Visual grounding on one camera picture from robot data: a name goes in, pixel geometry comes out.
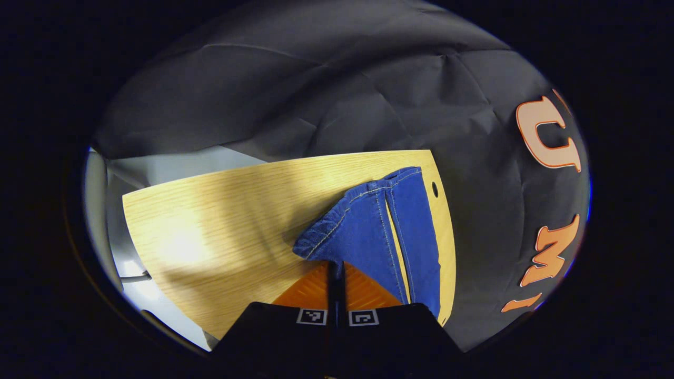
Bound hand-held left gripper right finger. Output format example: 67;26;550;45
336;262;467;379

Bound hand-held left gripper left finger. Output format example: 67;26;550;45
208;262;336;379

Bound blue denim jeans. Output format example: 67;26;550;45
292;166;442;320

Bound black backdrop cloth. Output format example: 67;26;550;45
92;0;591;353

